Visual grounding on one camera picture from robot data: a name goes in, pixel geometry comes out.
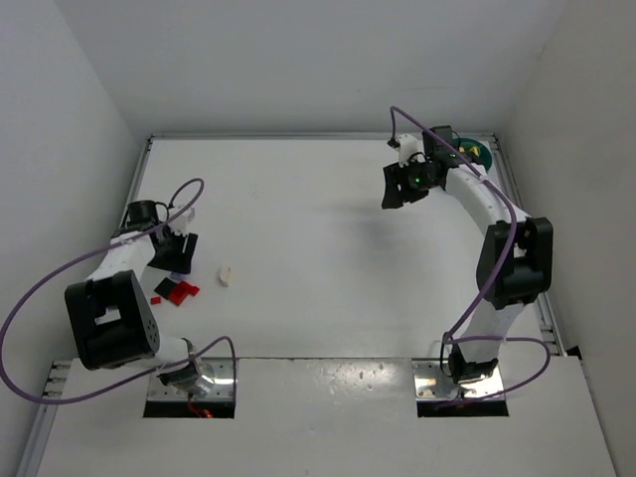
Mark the purple lego brick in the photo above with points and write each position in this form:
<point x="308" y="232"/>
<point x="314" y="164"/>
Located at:
<point x="178" y="276"/>

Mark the yellow lego in container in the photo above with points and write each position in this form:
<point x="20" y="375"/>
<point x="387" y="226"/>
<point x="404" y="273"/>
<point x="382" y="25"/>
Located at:
<point x="471" y="149"/>

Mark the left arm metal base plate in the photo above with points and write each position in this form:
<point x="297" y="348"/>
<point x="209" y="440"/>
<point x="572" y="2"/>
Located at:
<point x="209" y="380"/>

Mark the teal divided round container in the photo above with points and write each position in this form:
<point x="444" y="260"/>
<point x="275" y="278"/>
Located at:
<point x="485" y="159"/>

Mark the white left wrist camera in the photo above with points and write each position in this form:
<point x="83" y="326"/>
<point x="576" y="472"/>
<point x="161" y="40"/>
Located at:
<point x="178" y="223"/>

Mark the cream white lego brick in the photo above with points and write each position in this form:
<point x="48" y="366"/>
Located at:
<point x="226" y="276"/>

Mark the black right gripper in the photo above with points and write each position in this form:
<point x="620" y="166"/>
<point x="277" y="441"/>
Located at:
<point x="398" y="181"/>

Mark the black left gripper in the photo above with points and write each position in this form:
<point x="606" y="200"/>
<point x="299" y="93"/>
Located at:
<point x="175" y="253"/>

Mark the black lego brick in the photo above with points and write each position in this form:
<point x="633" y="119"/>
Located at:
<point x="165" y="288"/>

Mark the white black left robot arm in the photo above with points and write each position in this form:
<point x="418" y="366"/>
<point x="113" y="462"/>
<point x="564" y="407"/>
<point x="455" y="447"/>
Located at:
<point x="111" y="318"/>

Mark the red lego brick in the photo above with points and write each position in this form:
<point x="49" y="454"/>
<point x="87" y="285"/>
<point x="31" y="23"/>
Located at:
<point x="181" y="291"/>

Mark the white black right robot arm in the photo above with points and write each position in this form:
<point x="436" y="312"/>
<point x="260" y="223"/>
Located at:
<point x="516" y="259"/>

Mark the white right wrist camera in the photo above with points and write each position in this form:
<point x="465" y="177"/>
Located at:
<point x="408" y="148"/>

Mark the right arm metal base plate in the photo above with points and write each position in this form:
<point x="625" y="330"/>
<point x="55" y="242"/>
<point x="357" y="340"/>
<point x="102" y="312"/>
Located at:
<point x="433" y="386"/>

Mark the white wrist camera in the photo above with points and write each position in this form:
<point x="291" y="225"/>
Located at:
<point x="408" y="148"/>
<point x="178" y="223"/>

